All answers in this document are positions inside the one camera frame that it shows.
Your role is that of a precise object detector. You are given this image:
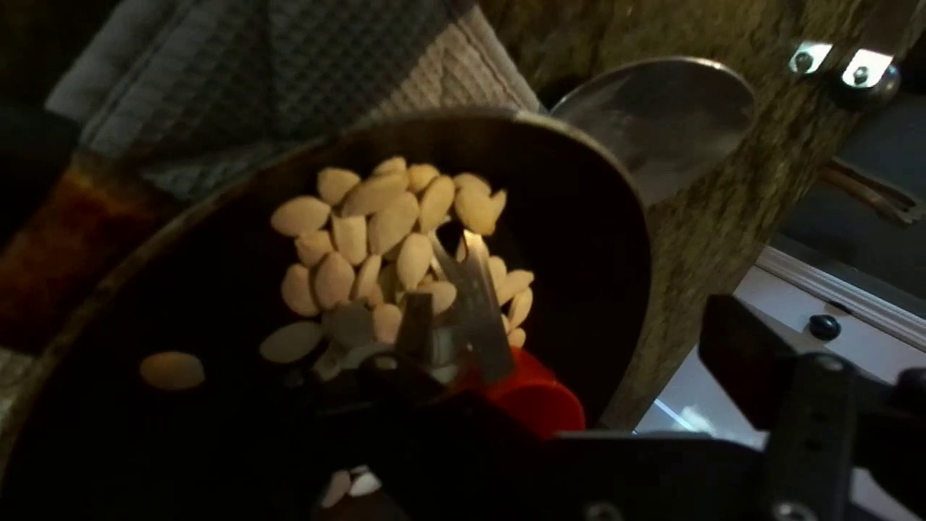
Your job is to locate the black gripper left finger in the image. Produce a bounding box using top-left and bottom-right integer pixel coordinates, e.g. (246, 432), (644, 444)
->
(285, 288), (443, 521)

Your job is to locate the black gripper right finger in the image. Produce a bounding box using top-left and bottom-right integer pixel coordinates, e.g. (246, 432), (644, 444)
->
(402, 230), (926, 521)

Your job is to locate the black round bowl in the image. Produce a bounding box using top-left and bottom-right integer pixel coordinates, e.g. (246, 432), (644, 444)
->
(0, 104), (656, 521)

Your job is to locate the pile of pale seeds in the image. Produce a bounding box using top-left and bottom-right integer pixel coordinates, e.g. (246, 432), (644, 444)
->
(269, 155), (538, 512)

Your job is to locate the black round bolt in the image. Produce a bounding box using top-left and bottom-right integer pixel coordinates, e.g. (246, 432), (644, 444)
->
(808, 312), (845, 346)

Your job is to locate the single pale seed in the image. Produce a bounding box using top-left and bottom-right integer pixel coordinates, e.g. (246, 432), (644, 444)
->
(253, 318), (326, 367)
(136, 349), (207, 393)

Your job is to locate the grey checkered kitchen towel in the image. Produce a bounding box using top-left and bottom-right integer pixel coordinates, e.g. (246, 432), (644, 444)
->
(41, 0), (544, 207)

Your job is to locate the silver metal spoon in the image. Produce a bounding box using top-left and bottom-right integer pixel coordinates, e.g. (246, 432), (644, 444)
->
(546, 56), (761, 211)

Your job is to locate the brown wooden board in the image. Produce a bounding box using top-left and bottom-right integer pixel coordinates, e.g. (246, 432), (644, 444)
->
(0, 152), (187, 353)

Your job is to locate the metal table clamp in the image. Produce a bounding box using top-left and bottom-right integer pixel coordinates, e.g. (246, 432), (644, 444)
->
(783, 39), (904, 110)

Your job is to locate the white platform with aluminium rail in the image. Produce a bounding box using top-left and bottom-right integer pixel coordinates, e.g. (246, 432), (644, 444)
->
(634, 244), (926, 457)

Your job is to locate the dark metal lever handle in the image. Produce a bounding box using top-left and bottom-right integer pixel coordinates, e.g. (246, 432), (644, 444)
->
(821, 158), (926, 231)

